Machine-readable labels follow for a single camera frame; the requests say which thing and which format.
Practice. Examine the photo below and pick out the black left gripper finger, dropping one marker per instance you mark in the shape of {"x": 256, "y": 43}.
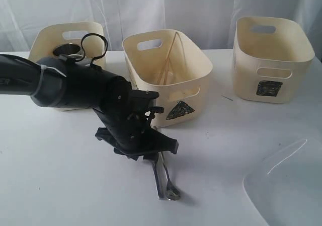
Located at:
{"x": 157, "y": 181}

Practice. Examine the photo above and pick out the steel long spoon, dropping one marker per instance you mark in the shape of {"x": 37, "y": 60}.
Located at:
{"x": 171, "y": 192}

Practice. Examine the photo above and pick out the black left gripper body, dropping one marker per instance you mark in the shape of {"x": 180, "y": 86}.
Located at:
{"x": 132, "y": 136}

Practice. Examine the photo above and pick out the white square plate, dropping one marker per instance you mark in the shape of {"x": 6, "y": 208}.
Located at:
{"x": 285, "y": 188}

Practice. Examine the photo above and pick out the steel mug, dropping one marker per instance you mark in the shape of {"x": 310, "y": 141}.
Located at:
{"x": 67, "y": 49}

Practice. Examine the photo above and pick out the steel table knife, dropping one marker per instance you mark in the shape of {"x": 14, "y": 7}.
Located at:
{"x": 160, "y": 178}

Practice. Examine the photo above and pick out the cream bin with circle mark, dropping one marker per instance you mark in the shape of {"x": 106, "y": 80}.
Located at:
{"x": 73, "y": 57}

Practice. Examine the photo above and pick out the cream bin with triangle mark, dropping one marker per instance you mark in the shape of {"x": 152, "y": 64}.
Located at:
{"x": 183, "y": 97}

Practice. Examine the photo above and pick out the cream bin with square mark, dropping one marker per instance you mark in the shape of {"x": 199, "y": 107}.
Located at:
{"x": 270, "y": 58}

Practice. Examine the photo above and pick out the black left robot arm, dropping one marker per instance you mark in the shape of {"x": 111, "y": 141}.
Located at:
{"x": 20, "y": 76}

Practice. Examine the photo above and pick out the white curtain backdrop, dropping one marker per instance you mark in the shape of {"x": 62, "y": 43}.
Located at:
{"x": 209, "y": 23}

